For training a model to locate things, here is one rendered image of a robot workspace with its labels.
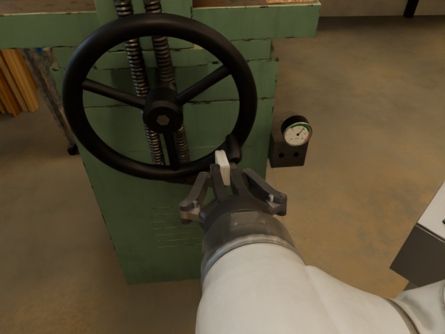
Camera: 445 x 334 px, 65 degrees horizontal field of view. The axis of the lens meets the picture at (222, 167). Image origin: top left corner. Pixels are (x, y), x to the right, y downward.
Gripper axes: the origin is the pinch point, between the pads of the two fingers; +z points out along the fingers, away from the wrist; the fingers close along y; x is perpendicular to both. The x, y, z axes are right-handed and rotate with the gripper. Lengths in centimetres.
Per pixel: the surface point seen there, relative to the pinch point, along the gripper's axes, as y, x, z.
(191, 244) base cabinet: 6, 42, 41
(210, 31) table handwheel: 1.1, -19.1, -0.2
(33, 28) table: 30.1, -20.0, 19.4
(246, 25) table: -6.9, -19.4, 19.1
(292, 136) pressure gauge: -16.9, 2.6, 20.3
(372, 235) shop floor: -63, 58, 59
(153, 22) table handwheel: 8.1, -20.5, -1.0
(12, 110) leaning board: 98, 22, 150
